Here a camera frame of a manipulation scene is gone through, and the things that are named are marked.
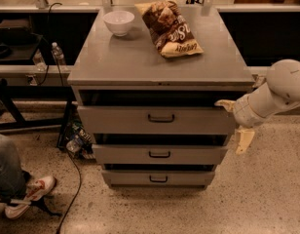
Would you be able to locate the clear plastic water bottle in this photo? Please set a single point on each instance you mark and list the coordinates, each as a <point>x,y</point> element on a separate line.
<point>58,54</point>

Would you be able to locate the black metal stand frame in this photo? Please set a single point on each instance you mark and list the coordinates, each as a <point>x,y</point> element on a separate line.
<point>36,93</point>

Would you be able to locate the bin with trash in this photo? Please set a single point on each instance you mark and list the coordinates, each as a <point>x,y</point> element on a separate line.
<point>76,141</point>

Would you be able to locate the grey middle drawer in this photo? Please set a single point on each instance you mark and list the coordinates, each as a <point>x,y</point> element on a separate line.
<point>159,154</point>

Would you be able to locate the grey bottom drawer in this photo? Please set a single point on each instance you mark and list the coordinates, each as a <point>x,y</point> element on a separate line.
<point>157,178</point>

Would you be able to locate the blue jeans leg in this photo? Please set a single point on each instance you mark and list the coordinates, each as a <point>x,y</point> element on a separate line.
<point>12,183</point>

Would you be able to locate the grey top drawer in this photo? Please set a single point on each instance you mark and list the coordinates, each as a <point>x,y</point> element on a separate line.
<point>156,120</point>

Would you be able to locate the brown chip bag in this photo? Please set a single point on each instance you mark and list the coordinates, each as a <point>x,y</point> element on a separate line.
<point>169,30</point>

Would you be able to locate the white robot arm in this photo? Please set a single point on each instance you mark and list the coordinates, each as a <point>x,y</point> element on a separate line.
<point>279,93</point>

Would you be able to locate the white ceramic bowl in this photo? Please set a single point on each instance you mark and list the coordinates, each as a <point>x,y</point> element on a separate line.
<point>119,23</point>

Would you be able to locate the grey drawer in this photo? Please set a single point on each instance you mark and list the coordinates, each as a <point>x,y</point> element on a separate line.
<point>157,178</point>
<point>159,154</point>
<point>156,120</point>

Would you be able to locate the grey metal drawer cabinet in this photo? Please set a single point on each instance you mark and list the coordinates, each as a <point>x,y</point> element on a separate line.
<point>128,71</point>

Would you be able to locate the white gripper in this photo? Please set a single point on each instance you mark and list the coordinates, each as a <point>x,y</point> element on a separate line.
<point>243,111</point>

